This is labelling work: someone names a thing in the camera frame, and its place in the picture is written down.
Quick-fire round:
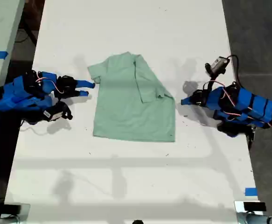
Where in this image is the grey metal tube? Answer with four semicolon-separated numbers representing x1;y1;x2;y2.
237;212;272;224

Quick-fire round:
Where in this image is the silver plate with black box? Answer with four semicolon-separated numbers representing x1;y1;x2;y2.
234;200;267;214
3;203;31;220

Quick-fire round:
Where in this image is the red and white wire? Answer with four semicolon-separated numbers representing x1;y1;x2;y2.
221;86;253;117
35;77;64;93

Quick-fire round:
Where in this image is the short blue tape strip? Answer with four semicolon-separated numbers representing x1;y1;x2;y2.
244;187;258;196

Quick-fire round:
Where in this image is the black camera cable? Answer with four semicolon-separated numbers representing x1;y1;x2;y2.
226;55;242;87

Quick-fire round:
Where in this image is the black camera box white label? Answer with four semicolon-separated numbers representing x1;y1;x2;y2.
42;108;64;122

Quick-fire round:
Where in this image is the pale green T-shirt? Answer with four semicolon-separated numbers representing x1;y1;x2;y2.
87;51;176;143

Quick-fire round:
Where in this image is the black camera stalk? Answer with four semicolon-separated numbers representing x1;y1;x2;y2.
55;101;74;121
207;74;217;94

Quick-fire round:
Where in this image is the white side table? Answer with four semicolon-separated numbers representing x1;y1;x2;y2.
0;0;26;145

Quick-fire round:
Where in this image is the grey camera box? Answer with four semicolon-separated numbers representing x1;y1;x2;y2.
205;56;231;76

